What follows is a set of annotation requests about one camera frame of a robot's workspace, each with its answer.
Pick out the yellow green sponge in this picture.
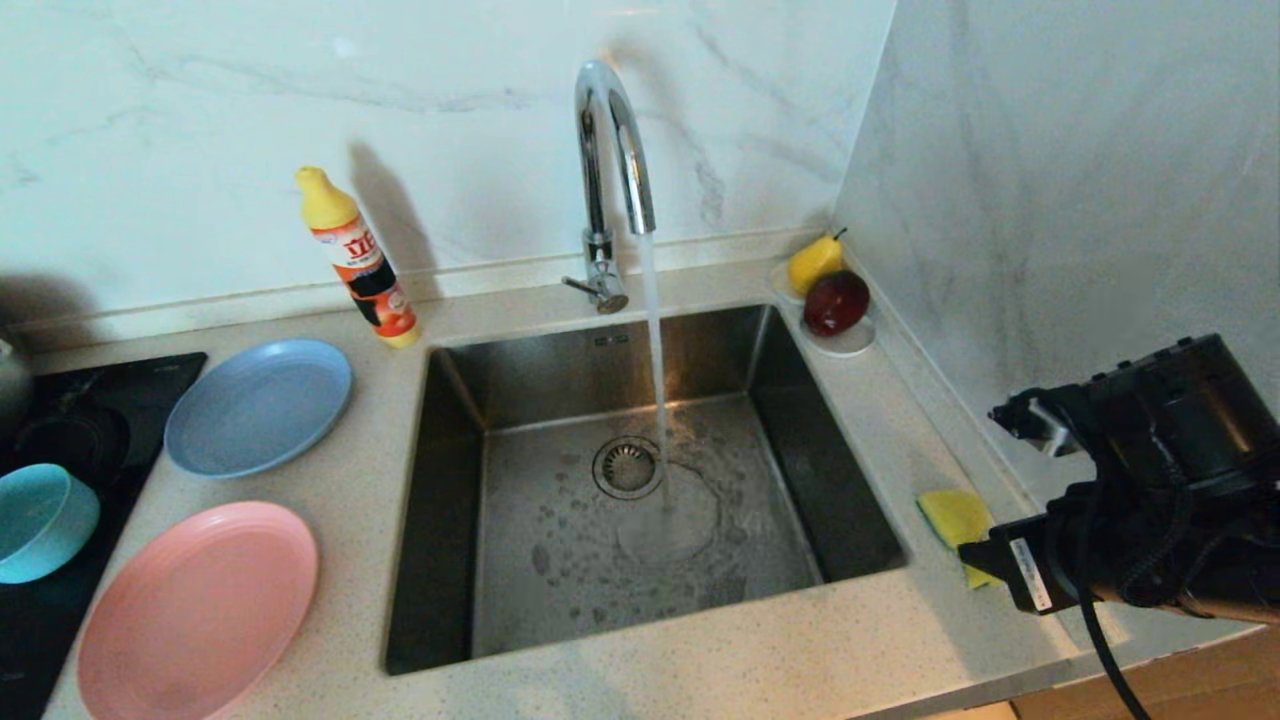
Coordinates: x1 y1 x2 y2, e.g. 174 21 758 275
917 489 1001 591

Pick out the chrome gooseneck faucet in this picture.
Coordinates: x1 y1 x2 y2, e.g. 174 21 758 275
562 60 657 315

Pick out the yellow-capped orange dish soap bottle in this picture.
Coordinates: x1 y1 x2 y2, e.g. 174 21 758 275
295 166 422 349

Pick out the teal plastic bowl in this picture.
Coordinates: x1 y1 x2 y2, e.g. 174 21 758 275
0 463 101 585

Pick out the stainless steel sink basin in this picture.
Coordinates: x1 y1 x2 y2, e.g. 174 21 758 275
383 303 912 676

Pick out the wooden cabinet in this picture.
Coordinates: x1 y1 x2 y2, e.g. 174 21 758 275
1010 625 1280 720

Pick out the dark red apple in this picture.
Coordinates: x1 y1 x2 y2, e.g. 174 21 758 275
802 270 871 338

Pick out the yellow pear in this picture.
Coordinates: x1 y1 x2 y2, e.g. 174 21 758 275
787 229 847 297

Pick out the blue plastic plate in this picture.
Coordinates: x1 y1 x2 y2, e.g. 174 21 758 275
164 338 354 479

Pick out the pink plastic plate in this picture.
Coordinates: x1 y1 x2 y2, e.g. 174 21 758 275
77 500 321 720

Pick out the black induction cooktop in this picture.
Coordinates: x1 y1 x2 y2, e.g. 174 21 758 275
0 352 208 720

